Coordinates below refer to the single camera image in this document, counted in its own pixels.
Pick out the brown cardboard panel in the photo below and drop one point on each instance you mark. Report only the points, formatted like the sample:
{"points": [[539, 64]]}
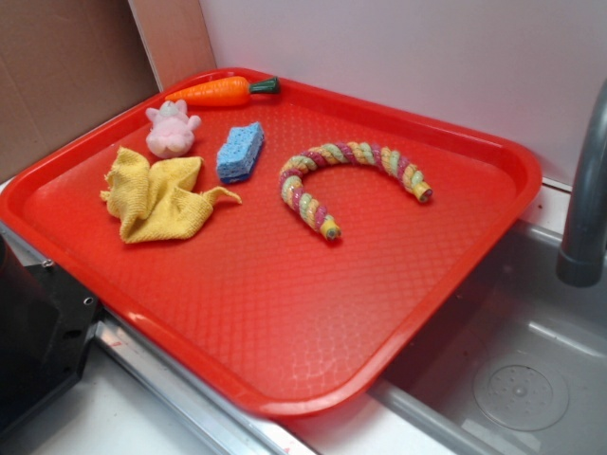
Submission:
{"points": [[69, 66]]}

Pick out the multicolour twisted rope toy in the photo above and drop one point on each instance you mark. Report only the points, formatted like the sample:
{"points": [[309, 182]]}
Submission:
{"points": [[315, 214]]}

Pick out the yellow cloth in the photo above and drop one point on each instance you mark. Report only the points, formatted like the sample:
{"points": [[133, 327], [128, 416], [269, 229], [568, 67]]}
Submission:
{"points": [[156, 202]]}

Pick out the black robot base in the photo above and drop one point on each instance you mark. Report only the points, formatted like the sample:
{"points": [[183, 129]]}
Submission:
{"points": [[48, 319]]}

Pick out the grey toy sink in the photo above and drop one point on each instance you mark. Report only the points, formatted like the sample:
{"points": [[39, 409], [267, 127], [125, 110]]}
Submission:
{"points": [[514, 362]]}

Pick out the blue sponge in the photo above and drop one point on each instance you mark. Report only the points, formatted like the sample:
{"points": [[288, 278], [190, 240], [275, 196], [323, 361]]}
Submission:
{"points": [[237, 157]]}

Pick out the orange plastic toy carrot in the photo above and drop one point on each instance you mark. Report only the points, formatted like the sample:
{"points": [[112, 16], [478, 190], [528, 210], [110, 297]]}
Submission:
{"points": [[227, 92]]}

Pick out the grey faucet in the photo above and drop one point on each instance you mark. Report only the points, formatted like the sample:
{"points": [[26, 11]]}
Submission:
{"points": [[583, 245]]}

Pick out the red plastic tray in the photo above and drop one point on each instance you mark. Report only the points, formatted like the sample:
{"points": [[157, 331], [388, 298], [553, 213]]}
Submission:
{"points": [[280, 321]]}

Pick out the pink plush bunny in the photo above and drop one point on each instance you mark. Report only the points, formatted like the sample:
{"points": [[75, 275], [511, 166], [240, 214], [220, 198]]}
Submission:
{"points": [[172, 131]]}

